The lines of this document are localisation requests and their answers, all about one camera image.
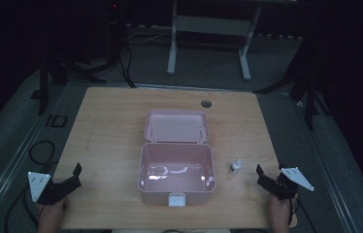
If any small white dropper bottle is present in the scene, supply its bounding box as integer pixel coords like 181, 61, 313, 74
230, 157, 244, 175

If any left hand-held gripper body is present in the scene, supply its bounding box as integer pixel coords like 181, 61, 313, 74
27, 171, 74, 206

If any white metal desk frame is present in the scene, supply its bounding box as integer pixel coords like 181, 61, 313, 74
166, 0, 263, 82

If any white cable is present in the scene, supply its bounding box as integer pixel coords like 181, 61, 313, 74
126, 29, 173, 45

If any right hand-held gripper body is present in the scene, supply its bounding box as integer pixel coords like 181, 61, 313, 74
269, 165, 315, 201

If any person's right hand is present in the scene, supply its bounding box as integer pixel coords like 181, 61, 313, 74
268, 193, 299, 233

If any black metal stand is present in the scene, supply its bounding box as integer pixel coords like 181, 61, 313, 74
252, 38, 332, 132
29, 0, 129, 117

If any black cable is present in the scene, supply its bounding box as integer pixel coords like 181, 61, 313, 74
116, 45, 138, 89
28, 140, 56, 167
3, 183, 42, 233
286, 197, 318, 233

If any pink plastic box with lid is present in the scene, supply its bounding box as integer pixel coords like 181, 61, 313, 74
137, 109, 217, 208

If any person's left hand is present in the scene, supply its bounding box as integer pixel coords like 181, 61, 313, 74
36, 197, 71, 233

